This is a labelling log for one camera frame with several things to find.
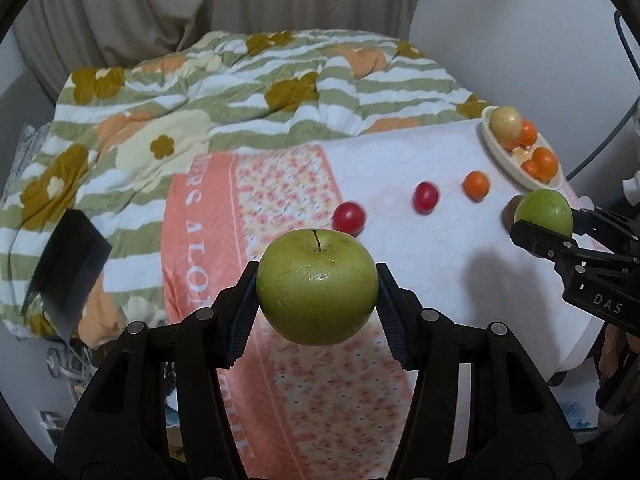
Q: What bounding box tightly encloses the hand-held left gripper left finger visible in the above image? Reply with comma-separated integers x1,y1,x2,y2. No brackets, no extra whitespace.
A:
54,261,261,480

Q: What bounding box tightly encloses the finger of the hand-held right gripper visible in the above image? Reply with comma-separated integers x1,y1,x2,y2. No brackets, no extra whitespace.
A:
570,206,640,258
510,220,583,272

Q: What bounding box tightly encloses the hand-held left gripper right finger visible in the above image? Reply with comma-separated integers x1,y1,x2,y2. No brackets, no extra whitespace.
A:
375,262,583,480

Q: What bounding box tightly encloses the green apple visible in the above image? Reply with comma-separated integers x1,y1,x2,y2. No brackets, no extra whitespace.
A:
514,189,574,238
256,228,378,346

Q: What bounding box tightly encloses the large orange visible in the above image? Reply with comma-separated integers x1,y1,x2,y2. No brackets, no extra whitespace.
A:
532,147,558,177

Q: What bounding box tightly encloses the cream cartoon print bowl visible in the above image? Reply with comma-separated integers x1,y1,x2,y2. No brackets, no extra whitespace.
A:
481,106,566,192

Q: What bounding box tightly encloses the large yellow-red apple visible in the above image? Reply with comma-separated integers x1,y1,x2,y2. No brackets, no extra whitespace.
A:
490,105,524,142

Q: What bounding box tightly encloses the person's right hand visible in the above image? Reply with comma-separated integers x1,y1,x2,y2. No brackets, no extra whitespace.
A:
599,327,640,386

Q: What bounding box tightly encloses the brown kiwi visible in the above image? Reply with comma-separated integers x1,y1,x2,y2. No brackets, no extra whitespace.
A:
502,196,523,228

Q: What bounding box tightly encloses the white table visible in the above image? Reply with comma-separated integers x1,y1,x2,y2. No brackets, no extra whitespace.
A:
547,190,608,377

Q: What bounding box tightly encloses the pink and white printed cloth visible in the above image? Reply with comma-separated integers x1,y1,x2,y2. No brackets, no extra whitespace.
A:
161,119,601,480

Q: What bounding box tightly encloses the red plum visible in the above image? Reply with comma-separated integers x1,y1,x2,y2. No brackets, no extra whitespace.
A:
412,182,441,215
333,202,366,236

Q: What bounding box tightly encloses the black cloth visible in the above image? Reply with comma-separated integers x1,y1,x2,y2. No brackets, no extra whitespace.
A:
22,210,113,343

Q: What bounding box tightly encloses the striped floral blanket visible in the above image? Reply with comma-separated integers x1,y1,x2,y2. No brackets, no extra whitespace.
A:
0,29,493,346

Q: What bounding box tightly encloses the grey patterned pillow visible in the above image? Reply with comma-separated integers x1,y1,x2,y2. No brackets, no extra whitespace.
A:
0,122,51,196

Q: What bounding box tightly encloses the beige curtain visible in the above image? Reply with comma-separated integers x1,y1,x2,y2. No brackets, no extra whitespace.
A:
12,0,421,96

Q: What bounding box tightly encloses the black cable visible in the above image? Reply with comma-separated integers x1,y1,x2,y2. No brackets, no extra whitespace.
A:
567,10,640,181

